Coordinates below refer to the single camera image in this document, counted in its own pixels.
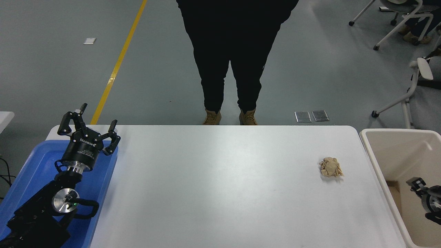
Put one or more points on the metal floor plate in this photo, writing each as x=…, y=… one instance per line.
x=303, y=116
x=320, y=115

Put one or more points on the seated person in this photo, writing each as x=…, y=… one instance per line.
x=422, y=27

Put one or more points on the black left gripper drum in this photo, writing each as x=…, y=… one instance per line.
x=82, y=148

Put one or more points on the tan paper ball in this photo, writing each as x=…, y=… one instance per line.
x=330, y=167

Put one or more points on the blue plastic tray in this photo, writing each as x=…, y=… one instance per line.
x=34, y=162

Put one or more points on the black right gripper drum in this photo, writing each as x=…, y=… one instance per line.
x=433, y=199

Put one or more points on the large pale plastic bin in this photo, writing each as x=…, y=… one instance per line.
x=396, y=151

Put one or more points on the white office chair grey seat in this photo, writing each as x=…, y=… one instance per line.
x=396, y=3

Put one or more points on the standing person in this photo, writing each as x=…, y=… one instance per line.
x=234, y=51

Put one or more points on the white office chair black seat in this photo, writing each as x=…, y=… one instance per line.
x=423, y=67

